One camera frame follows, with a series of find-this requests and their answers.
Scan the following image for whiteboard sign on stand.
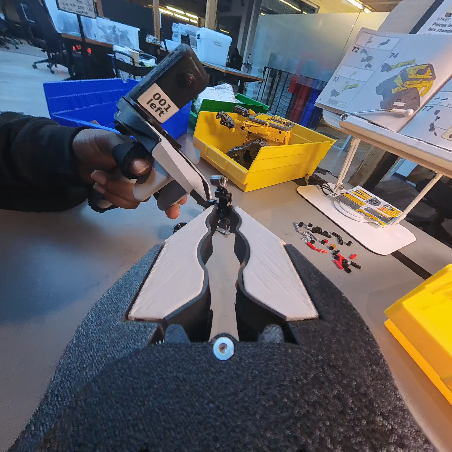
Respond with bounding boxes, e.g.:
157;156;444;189
56;0;97;18

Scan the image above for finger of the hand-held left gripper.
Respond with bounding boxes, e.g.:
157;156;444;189
152;136;214;210

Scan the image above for white instruction sign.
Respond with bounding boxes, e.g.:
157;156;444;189
410;0;452;36

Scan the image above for green plastic bin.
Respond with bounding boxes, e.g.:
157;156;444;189
189;93;270;129

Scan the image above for yellow toy robot model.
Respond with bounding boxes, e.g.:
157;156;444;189
216;105;295;169

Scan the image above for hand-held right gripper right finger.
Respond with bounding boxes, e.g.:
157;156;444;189
230;206;320;342

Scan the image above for person's left forearm black sleeve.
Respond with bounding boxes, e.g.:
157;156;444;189
0;112;89;212

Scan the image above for open instruction booklet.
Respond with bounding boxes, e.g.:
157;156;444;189
315;28;452;150

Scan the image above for white storage box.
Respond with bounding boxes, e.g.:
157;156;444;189
196;28;233;66

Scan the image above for person's left hand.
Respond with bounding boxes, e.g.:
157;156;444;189
72;128;188;220

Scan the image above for blue plastic bin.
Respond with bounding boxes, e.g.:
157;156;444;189
43;78;193;140

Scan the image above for red and blue stacked bins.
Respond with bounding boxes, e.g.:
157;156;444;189
288;76;327;129

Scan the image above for bubble wrap sheet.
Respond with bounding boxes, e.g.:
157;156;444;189
194;84;238;112

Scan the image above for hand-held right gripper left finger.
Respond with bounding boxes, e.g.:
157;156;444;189
127;206;217;343

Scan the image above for background wooden desk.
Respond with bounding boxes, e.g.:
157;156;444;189
199;60;266;95

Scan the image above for clear plastic storage tub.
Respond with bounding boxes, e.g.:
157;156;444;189
95;16;141;51
42;0;82;36

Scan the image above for black cable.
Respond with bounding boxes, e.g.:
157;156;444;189
304;169;338;195

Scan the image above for white book stand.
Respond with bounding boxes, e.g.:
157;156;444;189
297;111;452;255

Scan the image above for yellow sticker sheet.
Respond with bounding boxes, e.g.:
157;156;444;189
330;186;402;227

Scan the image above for yellow plastic bin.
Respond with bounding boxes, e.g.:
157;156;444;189
194;111;336;193
384;264;452;405

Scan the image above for pile of small toy bricks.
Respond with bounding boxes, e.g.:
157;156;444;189
294;221;361;274

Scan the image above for black utility cart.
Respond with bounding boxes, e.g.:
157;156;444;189
113;49;157;79

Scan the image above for small black grey brick assembly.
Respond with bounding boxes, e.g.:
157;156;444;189
208;175;234;235

